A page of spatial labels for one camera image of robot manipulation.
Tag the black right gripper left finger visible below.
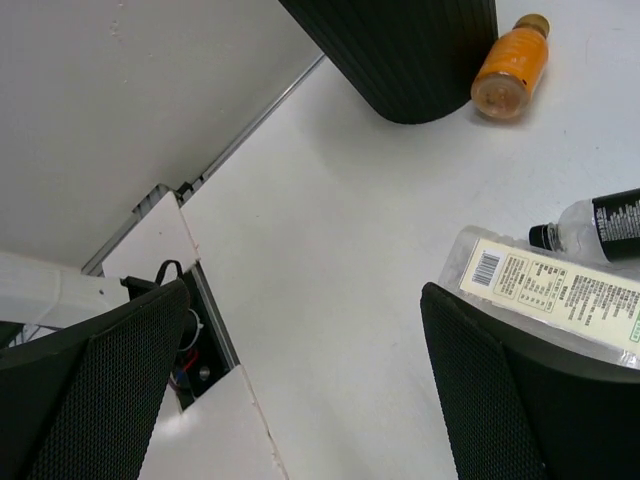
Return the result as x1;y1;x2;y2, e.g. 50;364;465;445
1;280;190;479

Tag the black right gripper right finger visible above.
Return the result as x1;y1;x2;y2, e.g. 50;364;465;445
420;283;639;479

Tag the large clear water bottle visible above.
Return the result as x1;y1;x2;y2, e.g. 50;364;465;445
438;226;639;369

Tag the small black label bottle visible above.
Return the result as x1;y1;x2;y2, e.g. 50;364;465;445
529;189;639;268

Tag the orange juice bottle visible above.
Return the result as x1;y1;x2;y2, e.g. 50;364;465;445
471;13;550;120

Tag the black ribbed plastic bin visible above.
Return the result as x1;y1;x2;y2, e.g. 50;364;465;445
280;0;498;125

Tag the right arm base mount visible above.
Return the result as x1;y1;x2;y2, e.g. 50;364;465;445
119;259;241;414

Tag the aluminium frame rail left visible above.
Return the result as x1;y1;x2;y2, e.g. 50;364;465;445
79;53;327;276

